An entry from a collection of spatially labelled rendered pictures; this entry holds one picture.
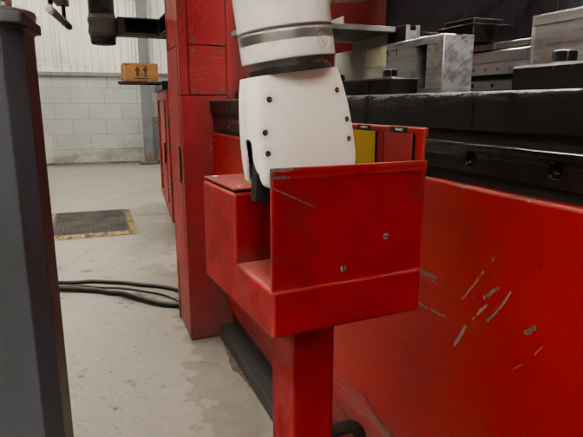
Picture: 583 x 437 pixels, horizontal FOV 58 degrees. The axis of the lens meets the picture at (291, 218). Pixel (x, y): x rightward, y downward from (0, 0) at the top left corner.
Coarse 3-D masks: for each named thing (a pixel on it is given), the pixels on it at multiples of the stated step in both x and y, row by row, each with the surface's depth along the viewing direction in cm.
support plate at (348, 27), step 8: (336, 24) 92; (344, 24) 93; (352, 24) 93; (360, 24) 94; (232, 32) 103; (336, 32) 97; (344, 32) 97; (352, 32) 97; (360, 32) 97; (368, 32) 97; (376, 32) 97; (384, 32) 97; (392, 32) 97; (336, 40) 109; (344, 40) 109; (352, 40) 109
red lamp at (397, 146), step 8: (384, 136) 53; (392, 136) 52; (400, 136) 51; (408, 136) 50; (384, 144) 54; (392, 144) 52; (400, 144) 51; (408, 144) 50; (384, 152) 54; (392, 152) 52; (400, 152) 51; (408, 152) 50; (384, 160) 54; (392, 160) 53; (400, 160) 52; (408, 160) 50
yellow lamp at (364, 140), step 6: (354, 132) 58; (360, 132) 57; (366, 132) 56; (372, 132) 55; (354, 138) 59; (360, 138) 58; (366, 138) 56; (372, 138) 55; (360, 144) 58; (366, 144) 57; (372, 144) 56; (360, 150) 58; (366, 150) 57; (372, 150) 56; (360, 156) 58; (366, 156) 57; (372, 156) 56; (360, 162) 58; (366, 162) 57; (372, 162) 56
